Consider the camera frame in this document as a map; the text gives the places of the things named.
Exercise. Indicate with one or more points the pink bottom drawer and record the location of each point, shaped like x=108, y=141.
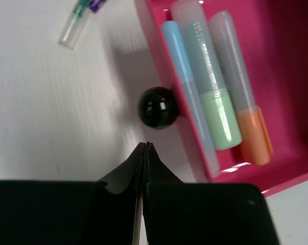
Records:
x=273, y=37

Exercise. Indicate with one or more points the green pen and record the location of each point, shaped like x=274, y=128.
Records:
x=74, y=25

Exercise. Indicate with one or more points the blue highlighter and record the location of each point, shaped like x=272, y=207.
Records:
x=175, y=44

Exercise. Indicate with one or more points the green highlighter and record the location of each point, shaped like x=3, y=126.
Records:
x=213, y=93

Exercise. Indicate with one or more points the purple pen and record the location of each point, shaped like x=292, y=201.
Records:
x=95, y=5

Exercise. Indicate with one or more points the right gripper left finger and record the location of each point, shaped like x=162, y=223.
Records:
x=124, y=175

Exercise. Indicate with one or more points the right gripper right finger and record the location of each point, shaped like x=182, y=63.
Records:
x=155, y=170

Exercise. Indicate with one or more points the orange highlighter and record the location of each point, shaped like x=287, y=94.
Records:
x=256, y=146

